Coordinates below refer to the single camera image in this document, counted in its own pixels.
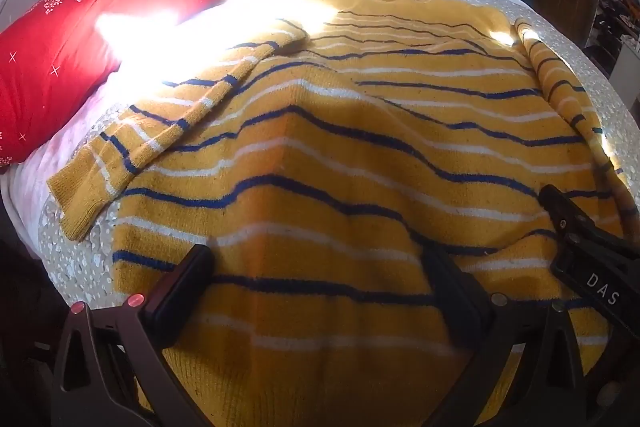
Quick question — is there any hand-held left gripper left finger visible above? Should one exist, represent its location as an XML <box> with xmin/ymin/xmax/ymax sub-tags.
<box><xmin>52</xmin><ymin>244</ymin><xmax>216</xmax><ymax>427</ymax></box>

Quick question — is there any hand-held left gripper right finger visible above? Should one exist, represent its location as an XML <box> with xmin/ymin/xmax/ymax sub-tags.
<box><xmin>422</xmin><ymin>247</ymin><xmax>597</xmax><ymax>427</ymax></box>

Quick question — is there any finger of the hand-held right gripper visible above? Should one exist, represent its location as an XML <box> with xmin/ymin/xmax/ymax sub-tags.
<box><xmin>538</xmin><ymin>184</ymin><xmax>598</xmax><ymax>253</ymax></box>

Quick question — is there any yellow striped knit sweater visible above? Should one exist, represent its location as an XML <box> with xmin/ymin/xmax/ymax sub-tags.
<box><xmin>47</xmin><ymin>0</ymin><xmax>632</xmax><ymax>427</ymax></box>

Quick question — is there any beige spotted bedspread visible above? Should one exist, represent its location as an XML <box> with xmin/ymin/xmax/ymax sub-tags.
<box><xmin>37</xmin><ymin>0</ymin><xmax>632</xmax><ymax>313</ymax></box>

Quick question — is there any cluttered storage shelf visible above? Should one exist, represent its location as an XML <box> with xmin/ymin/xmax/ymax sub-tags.
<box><xmin>582</xmin><ymin>0</ymin><xmax>640</xmax><ymax>80</ymax></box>

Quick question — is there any red floral pillow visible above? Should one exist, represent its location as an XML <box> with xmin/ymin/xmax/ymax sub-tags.
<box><xmin>0</xmin><ymin>0</ymin><xmax>299</xmax><ymax>168</ymax></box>

